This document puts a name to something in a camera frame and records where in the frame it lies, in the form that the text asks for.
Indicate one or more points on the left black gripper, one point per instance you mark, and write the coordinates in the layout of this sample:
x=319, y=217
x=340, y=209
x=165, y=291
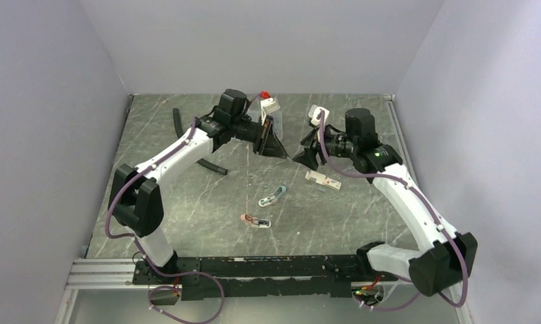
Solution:
x=272, y=146

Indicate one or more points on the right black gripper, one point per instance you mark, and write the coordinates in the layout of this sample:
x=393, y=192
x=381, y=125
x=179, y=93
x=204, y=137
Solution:
x=313, y=145

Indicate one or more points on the white staple box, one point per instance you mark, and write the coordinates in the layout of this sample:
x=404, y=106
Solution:
x=322, y=180

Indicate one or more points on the blue mini stapler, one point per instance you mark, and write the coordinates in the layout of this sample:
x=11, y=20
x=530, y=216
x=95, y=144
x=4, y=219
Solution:
x=273, y=197

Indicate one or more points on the pink mini stapler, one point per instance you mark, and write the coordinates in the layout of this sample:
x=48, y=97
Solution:
x=255, y=222

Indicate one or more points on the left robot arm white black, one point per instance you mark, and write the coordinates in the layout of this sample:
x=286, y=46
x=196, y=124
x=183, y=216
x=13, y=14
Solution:
x=135, y=207

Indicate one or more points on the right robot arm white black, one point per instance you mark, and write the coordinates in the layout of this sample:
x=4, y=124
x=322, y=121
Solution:
x=444, y=257

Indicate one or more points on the clear plastic organizer box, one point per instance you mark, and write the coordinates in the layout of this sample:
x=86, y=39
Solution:
x=255, y=115

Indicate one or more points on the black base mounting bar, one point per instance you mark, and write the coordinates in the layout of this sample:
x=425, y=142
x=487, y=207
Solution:
x=335, y=275

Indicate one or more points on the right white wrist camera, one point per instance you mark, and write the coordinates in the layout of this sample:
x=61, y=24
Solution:
x=318, y=115

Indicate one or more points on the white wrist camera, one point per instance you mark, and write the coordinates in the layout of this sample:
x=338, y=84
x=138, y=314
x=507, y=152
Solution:
x=318, y=115
x=268, y=105

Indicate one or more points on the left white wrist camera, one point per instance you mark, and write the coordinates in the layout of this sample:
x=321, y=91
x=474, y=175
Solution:
x=268, y=105

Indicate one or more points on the aluminium frame rail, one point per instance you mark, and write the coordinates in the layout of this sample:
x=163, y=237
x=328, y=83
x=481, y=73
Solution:
x=116, y=274

